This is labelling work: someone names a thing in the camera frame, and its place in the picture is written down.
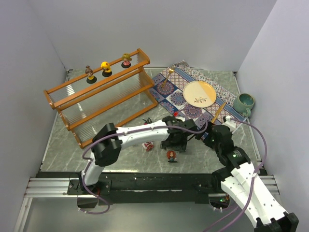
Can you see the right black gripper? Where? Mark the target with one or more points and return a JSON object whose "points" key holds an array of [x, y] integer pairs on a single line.
{"points": [[203, 133]]}

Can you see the patterned blue placemat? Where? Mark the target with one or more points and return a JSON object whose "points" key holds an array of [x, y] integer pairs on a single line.
{"points": [[172, 99]]}

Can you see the red hair green figurine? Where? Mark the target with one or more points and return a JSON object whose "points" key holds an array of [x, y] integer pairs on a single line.
{"points": [[171, 155]]}

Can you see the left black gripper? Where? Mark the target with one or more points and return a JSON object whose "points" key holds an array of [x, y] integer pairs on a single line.
{"points": [[174, 144]]}

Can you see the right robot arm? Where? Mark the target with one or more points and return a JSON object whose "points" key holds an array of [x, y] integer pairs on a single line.
{"points": [[241, 182]]}

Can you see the gold fork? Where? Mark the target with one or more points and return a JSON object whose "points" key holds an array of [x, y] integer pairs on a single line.
{"points": [[171, 70]]}

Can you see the black dragon toy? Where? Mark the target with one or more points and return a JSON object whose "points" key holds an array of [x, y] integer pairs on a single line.
{"points": [[147, 121]]}

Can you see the teal ceramic mug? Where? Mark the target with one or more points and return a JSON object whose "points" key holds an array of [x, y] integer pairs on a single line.
{"points": [[244, 104]]}

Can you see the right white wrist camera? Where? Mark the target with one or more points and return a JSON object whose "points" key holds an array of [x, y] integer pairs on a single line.
{"points": [[231, 124]]}

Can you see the black base beam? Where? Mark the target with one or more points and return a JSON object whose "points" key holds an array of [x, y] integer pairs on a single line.
{"points": [[147, 188]]}

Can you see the pink bear cake toy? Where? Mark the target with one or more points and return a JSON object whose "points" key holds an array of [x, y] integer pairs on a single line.
{"points": [[148, 146]]}

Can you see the blonde pink dress figurine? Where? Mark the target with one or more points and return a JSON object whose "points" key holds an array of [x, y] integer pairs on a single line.
{"points": [[126, 58]]}

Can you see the cream and orange plate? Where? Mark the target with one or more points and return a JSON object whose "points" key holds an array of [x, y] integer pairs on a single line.
{"points": [[199, 94]]}

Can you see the brown hair yellow figurine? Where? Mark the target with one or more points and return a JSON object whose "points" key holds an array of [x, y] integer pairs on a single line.
{"points": [[90, 77]]}

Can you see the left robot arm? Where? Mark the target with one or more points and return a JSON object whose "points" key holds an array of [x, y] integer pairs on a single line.
{"points": [[108, 143]]}

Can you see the orange wooden acrylic shelf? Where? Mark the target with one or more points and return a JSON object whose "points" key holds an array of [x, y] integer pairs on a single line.
{"points": [[81, 105]]}

